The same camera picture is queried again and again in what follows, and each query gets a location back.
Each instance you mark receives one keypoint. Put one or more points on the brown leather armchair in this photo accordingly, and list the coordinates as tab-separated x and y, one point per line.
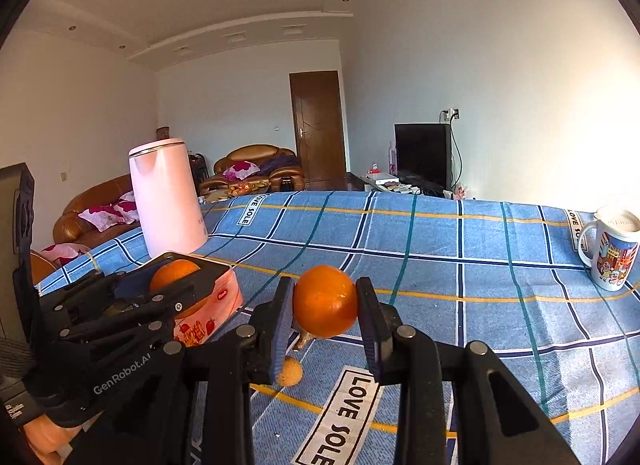
270	172

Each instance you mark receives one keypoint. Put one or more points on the black television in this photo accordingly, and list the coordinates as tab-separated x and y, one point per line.
422	155

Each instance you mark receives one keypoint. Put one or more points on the large orange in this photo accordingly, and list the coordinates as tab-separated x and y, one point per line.
325	302

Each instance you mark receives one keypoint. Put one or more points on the dark brown door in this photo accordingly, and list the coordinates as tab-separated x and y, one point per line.
317	125

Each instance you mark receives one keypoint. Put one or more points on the small brownish kumquat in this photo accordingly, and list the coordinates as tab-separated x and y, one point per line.
291	374

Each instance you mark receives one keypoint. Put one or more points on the wall power socket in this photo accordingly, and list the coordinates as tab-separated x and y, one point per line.
450	113

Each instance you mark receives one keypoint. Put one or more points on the brown leather sofa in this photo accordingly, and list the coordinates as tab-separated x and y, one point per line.
75	215

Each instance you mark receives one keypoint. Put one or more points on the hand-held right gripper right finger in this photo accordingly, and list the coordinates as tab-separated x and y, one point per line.
372	335

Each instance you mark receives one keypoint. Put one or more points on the pink electric kettle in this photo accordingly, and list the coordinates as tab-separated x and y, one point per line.
167	200

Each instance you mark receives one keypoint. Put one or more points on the medium orange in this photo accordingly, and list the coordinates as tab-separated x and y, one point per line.
175	272

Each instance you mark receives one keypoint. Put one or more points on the person's left hand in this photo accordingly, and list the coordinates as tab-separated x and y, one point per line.
50	437

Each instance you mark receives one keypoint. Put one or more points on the pink metal tin box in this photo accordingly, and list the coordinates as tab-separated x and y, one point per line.
220	307

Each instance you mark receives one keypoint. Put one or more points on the brown white round nut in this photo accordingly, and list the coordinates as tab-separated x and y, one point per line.
305	341

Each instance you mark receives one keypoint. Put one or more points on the dark red chairs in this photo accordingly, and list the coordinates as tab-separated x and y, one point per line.
199	167

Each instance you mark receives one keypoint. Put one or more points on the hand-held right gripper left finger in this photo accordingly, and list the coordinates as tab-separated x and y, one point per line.
281	335

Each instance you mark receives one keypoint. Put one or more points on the white printed mug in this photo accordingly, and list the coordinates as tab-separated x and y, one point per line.
612	255

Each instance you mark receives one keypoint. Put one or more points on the blue plaid tablecloth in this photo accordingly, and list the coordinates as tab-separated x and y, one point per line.
475	275

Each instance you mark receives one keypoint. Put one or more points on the white pink floral cushion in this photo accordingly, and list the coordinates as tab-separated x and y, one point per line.
241	170
65	252
107	212

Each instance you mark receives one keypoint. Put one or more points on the low television stand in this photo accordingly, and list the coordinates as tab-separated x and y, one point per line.
385	181

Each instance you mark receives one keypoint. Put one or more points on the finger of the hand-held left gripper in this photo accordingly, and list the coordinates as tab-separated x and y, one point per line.
145	315
100	287

